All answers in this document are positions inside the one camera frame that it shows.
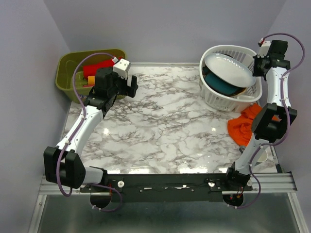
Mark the orange t shirt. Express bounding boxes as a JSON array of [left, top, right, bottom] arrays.
[[227, 103, 279, 147]]

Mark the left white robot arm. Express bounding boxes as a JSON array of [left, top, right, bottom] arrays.
[[43, 68, 138, 192]]

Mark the yellow rolled t shirt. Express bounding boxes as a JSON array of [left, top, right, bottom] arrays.
[[87, 76, 95, 86]]

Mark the white oval plate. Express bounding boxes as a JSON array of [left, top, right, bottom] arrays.
[[204, 53, 256, 88]]

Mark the brown wooden dish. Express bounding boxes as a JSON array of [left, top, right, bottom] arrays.
[[233, 88, 247, 97]]

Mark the red rolled t shirt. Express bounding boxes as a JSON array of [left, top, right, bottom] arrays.
[[83, 60, 114, 78]]

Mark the white plastic basket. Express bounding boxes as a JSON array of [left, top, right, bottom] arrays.
[[199, 45, 262, 112]]

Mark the teal bowl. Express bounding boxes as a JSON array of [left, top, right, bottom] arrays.
[[204, 73, 244, 96]]

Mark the olive green plastic bin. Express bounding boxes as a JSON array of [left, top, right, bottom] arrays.
[[54, 49, 129, 104]]

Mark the grey white mug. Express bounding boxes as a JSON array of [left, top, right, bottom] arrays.
[[239, 145, 269, 164]]

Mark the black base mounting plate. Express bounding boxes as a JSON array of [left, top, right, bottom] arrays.
[[81, 167, 252, 208]]

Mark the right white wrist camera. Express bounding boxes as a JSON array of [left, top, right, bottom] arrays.
[[257, 41, 271, 57]]

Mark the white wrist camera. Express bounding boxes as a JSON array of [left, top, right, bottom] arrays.
[[257, 41, 271, 57], [112, 59, 130, 79]]

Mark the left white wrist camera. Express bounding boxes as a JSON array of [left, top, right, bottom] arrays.
[[112, 59, 130, 79]]

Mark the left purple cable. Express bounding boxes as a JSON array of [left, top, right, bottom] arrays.
[[55, 52, 117, 197]]

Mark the aluminium rail frame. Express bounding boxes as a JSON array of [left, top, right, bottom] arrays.
[[26, 62, 304, 233]]

